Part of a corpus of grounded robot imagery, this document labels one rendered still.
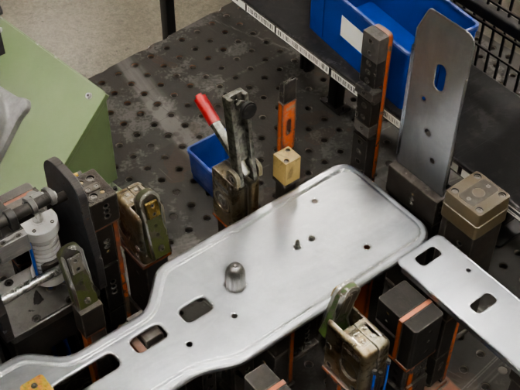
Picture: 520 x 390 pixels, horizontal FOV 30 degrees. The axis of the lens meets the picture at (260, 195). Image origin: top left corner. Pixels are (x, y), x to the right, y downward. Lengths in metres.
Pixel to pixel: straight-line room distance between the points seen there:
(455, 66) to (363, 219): 0.30
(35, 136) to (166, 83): 0.48
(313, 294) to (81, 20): 2.41
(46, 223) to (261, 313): 0.35
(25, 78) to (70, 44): 1.63
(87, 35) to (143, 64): 1.30
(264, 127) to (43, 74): 0.53
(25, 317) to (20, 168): 0.50
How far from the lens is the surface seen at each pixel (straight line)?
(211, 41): 2.48
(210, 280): 1.54
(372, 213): 1.64
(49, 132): 1.96
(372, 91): 1.75
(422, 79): 1.58
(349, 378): 1.48
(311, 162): 2.14
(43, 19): 3.80
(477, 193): 1.62
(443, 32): 1.51
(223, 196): 1.66
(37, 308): 1.58
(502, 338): 1.52
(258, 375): 1.44
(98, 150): 1.97
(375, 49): 1.68
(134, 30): 3.70
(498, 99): 1.85
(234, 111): 1.52
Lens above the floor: 2.20
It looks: 46 degrees down
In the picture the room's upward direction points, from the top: 1 degrees clockwise
